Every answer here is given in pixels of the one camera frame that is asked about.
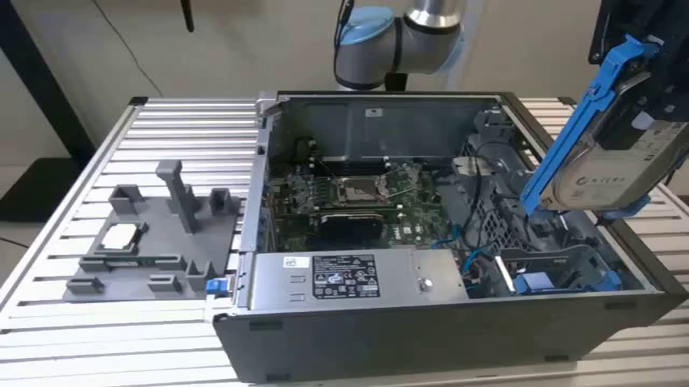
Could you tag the black table corner cap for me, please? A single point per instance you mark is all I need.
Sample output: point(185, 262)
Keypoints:
point(567, 100)
point(139, 100)

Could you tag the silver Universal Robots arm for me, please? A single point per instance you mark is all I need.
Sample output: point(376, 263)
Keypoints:
point(372, 60)

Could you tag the silver power supply unit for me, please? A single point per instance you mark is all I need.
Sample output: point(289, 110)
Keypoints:
point(356, 278)

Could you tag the grey parts rack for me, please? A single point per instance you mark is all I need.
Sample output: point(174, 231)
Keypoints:
point(157, 242)

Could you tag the black RAM slots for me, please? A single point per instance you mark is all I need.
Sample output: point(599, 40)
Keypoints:
point(350, 165)

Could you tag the metal disk bay cage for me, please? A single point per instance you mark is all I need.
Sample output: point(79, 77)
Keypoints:
point(485, 209)

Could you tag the black antenna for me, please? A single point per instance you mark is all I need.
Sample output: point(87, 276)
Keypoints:
point(187, 16)

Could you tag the CPU socket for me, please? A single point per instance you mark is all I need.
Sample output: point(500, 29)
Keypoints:
point(358, 190)

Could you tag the hard disk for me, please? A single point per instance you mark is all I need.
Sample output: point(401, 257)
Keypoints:
point(592, 173)

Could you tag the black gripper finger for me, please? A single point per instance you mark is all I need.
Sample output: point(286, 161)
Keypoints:
point(635, 117)
point(599, 36)

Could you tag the green motherboard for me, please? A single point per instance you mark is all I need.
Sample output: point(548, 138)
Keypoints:
point(425, 225)

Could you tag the black graphics card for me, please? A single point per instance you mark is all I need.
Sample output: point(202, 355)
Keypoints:
point(350, 230)

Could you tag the blue disk carrier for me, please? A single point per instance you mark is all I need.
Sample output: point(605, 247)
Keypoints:
point(536, 283)

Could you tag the black desk frame post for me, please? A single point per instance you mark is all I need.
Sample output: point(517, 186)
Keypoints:
point(41, 80)

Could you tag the black open PC case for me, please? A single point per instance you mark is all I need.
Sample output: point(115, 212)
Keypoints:
point(409, 342)

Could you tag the black floor base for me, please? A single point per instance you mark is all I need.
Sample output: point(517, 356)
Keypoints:
point(38, 189)

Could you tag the blue case latch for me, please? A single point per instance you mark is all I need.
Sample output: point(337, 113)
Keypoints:
point(216, 287)

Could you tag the silver CPU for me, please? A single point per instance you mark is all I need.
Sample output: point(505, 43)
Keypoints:
point(123, 238)

